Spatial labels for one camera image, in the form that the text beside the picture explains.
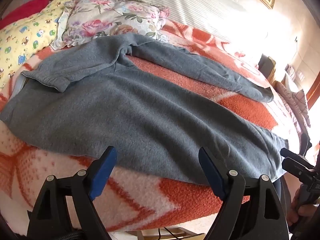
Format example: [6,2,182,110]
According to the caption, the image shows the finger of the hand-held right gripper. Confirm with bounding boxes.
[280,148,316,171]
[282,157,313,182]

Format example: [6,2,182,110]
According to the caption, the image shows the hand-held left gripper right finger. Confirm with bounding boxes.
[198,147,290,240]

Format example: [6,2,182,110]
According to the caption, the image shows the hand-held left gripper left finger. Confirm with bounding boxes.
[26,146,118,240]

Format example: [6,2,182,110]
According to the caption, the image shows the grey pants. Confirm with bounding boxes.
[0,33,290,187]

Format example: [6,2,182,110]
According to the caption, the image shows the person's right hand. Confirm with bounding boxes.
[287,187,313,228]

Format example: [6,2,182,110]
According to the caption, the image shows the dark cloth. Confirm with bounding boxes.
[299,127,313,156]

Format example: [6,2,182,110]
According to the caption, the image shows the mauve quilted cloth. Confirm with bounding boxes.
[275,80,313,130]

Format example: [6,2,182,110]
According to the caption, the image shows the wooden stool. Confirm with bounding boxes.
[136,226,206,240]

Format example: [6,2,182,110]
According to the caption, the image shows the dark wooden nightstand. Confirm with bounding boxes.
[257,54,277,80]

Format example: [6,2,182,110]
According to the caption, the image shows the orange and white blanket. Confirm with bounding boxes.
[0,20,300,233]

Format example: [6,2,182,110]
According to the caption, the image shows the floral quilt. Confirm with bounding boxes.
[50,0,170,50]

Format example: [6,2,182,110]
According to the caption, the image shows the yellow cartoon print pillow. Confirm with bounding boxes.
[0,0,73,88]

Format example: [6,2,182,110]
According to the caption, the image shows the striped headboard cover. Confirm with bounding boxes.
[50,0,250,43]

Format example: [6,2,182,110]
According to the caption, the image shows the red cloth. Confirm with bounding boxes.
[0,0,52,29]

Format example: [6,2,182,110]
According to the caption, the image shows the wooden window frame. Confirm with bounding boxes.
[306,76,320,110]

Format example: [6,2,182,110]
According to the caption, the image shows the black cable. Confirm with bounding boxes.
[157,227,193,240]

